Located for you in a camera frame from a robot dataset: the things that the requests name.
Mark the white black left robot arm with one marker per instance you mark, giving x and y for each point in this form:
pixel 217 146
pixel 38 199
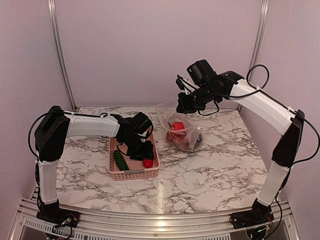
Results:
pixel 55 126

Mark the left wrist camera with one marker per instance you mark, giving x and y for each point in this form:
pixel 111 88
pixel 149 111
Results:
pixel 142 124

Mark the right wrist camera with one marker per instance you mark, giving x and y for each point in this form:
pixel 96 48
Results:
pixel 184 85

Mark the purple eggplant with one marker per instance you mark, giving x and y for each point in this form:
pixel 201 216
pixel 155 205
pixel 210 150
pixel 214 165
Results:
pixel 198 141

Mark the clear zip top bag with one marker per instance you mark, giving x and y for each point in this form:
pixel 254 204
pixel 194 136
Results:
pixel 166 114

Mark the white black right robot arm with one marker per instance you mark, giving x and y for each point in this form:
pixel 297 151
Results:
pixel 208 86

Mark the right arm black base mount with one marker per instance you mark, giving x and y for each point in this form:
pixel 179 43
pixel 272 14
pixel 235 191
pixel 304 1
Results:
pixel 249 218

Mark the aluminium frame post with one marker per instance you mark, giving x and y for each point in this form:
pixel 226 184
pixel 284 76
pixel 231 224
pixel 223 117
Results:
pixel 260 33
pixel 60 55

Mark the red lychee bunch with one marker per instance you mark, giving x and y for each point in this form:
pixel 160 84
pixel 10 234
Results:
pixel 179 139

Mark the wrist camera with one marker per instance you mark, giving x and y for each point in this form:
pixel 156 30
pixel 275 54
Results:
pixel 184 85
pixel 142 124

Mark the pink perforated plastic basket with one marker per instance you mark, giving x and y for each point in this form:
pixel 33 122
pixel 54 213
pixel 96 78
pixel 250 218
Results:
pixel 136 168

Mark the orange yellow fruit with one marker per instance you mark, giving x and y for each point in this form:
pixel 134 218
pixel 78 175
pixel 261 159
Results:
pixel 147 163

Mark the dark green cucumber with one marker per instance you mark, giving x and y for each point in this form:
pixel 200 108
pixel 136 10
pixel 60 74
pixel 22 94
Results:
pixel 120 161

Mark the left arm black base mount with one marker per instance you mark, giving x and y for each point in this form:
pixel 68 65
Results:
pixel 60 216

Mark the red bumpy fruit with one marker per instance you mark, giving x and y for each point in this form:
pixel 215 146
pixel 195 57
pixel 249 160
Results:
pixel 177 126

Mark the left rear aluminium frame post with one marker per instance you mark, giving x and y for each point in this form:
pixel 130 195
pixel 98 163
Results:
pixel 60 55

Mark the front aluminium table rail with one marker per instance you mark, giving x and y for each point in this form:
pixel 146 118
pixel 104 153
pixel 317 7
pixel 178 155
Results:
pixel 108 225

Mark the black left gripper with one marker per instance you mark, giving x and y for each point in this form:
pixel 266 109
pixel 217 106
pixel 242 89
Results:
pixel 147 152

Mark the right rear aluminium frame post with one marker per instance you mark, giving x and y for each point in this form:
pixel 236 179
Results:
pixel 260 33

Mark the aluminium table rail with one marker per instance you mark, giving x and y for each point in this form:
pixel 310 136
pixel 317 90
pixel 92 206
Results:
pixel 108 225
pixel 87 109

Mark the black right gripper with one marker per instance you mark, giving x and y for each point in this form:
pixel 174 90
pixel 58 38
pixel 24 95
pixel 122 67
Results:
pixel 183 106

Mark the rear aluminium table rail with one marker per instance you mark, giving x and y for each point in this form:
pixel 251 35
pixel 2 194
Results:
pixel 87 109

